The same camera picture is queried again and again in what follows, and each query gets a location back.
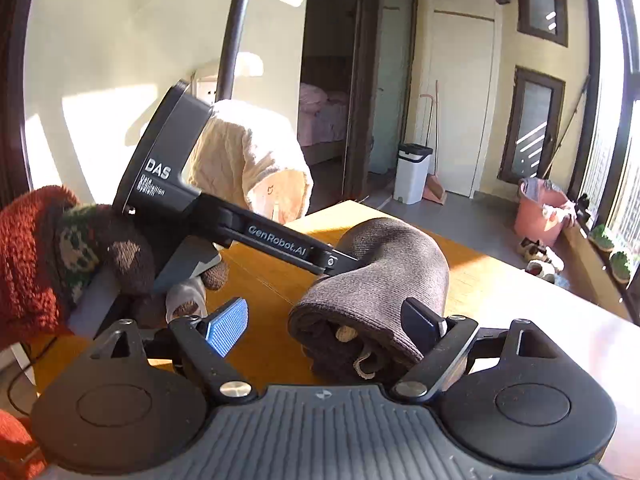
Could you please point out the dark grey knit pants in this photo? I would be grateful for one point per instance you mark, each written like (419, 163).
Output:
(349, 324)

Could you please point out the red knit sleeve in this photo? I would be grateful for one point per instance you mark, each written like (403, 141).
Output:
(32, 303)

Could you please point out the shoe on floor far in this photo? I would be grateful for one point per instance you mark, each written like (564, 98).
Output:
(534, 250)

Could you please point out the mop with long handle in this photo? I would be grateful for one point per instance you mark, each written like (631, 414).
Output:
(558, 143)

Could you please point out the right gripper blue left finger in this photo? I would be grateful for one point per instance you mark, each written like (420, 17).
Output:
(204, 344)

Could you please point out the pink dustpan with broom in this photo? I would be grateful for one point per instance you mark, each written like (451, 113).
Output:
(434, 192)

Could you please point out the cream knit sweater on chair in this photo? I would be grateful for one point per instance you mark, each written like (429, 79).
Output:
(249, 156)

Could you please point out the white trash bin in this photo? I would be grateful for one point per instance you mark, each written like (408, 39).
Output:
(413, 163)

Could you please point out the pink bed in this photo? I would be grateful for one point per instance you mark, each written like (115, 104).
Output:
(322, 115)

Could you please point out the shoe on floor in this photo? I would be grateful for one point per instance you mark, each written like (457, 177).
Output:
(540, 269)
(534, 250)

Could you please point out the pink plastic bucket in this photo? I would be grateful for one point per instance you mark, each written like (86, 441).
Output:
(544, 211)

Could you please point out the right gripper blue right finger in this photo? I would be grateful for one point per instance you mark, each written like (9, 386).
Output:
(444, 343)

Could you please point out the shoe on floor near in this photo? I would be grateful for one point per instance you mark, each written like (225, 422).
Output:
(540, 269)

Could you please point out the left hand in knit glove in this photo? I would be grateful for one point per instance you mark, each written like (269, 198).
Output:
(105, 268)

